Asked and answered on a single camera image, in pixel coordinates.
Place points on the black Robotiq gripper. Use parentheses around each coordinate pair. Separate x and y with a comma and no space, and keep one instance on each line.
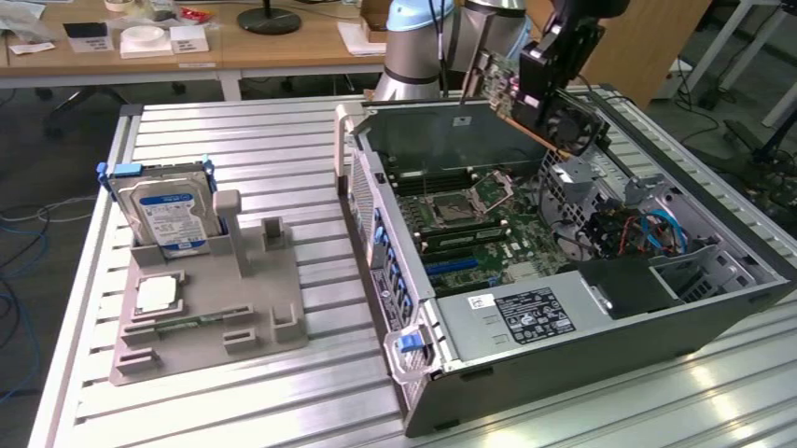
(564,51)

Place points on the green graphics card black fan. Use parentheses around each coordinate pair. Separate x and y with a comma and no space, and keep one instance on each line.
(498,79)

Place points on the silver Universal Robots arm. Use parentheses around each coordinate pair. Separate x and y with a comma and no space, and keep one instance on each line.
(412,60)

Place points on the wooden cabinet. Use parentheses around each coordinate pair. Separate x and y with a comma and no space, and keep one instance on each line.
(648,42)

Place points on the metal disk bay cage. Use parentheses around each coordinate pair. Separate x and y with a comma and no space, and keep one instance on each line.
(573,186)

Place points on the metal socket cover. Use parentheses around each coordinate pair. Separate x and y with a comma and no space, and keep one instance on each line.
(493,186)

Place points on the cardboard box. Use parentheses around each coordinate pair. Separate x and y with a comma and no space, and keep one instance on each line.
(373,18)

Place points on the white paper stack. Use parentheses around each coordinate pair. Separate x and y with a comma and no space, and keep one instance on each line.
(360,42)

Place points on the CPU socket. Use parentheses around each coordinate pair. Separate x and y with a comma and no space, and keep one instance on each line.
(454,208)

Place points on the green motherboard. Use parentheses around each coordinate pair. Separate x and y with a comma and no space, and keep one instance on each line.
(529,233)

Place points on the installed green RAM stick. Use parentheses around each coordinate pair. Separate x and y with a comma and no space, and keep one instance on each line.
(464,236)

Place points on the wooden desk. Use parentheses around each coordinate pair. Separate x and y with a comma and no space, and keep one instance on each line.
(281,51)

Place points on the black round lamp base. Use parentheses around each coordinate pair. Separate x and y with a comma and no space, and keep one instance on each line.
(269,21)

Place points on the blue expansion slot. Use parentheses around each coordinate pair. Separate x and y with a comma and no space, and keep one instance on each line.
(450,267)

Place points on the grey power supply unit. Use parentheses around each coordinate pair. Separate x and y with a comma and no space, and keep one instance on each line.
(529,312)

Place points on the red packet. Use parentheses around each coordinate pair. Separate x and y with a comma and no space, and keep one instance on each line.
(198,15)

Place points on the black open PC case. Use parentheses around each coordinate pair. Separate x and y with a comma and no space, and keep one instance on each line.
(561,364)

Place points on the white box with tape roll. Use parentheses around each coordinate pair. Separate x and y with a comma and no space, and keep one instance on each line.
(145,42)

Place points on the blue case latch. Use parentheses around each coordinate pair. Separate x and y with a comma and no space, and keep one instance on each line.
(409,344)

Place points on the hard disk in blue caddy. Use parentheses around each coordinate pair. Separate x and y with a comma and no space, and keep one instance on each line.
(169,214)

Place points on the grey plastic parts rack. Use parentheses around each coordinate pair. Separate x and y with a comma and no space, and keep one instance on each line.
(211,289)

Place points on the black and white box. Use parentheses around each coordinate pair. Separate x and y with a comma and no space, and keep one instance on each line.
(89,37)

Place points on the black office chair base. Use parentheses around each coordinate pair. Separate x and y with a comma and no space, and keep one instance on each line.
(68,107)

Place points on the silver CPU chip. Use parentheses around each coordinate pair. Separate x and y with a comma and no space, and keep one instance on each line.
(155,294)

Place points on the small white paper label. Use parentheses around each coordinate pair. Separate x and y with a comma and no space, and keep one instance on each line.
(31,47)

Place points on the white desk frame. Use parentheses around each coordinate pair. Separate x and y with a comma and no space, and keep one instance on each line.
(720,46)

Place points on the metal drive bracket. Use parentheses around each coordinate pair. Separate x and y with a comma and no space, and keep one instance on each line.
(704,261)

